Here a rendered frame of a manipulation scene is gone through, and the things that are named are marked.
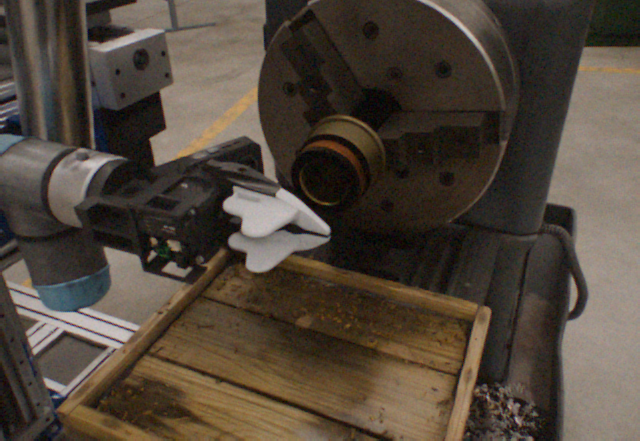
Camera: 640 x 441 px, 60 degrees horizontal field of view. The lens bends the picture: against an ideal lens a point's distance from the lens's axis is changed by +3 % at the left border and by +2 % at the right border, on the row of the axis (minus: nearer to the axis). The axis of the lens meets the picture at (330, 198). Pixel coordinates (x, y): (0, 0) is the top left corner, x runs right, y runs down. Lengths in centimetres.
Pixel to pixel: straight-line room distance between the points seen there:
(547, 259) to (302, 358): 90
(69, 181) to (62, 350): 121
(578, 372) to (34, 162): 168
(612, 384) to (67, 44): 172
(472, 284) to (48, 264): 51
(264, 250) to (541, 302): 90
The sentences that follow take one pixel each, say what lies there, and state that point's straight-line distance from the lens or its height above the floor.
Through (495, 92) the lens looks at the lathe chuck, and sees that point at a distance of 62.
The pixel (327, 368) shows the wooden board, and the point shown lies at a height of 89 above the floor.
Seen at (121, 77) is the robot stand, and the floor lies 107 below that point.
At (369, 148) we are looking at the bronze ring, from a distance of 56.
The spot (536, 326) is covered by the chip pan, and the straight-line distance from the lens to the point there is 123.
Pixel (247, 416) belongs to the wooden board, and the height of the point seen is 89.
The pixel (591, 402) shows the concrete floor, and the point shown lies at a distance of 188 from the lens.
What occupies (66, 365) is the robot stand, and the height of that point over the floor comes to 21.
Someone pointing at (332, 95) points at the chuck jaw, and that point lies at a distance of 59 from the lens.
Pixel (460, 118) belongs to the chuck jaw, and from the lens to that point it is 61.
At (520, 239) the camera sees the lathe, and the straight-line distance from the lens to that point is 88.
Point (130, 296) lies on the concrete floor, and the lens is 216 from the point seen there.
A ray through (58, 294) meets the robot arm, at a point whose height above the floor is 95.
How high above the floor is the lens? 135
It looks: 31 degrees down
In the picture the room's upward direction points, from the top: straight up
